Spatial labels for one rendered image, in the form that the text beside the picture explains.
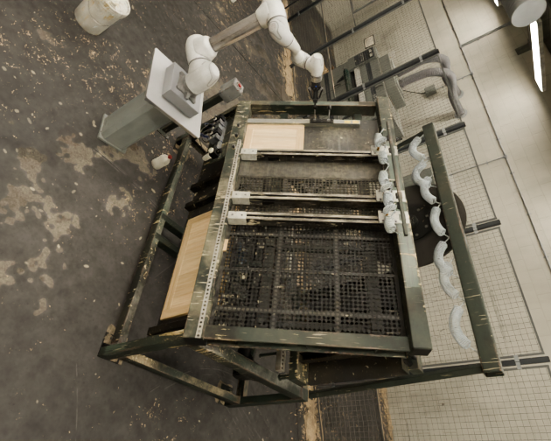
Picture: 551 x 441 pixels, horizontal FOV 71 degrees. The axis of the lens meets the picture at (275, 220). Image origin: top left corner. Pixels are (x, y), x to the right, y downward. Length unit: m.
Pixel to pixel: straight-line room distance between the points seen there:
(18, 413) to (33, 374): 0.20
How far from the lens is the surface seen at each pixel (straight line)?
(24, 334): 2.68
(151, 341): 2.48
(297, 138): 3.21
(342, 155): 3.00
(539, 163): 8.08
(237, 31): 2.87
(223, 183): 2.85
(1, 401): 2.63
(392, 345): 2.21
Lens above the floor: 2.41
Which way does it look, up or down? 28 degrees down
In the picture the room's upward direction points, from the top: 71 degrees clockwise
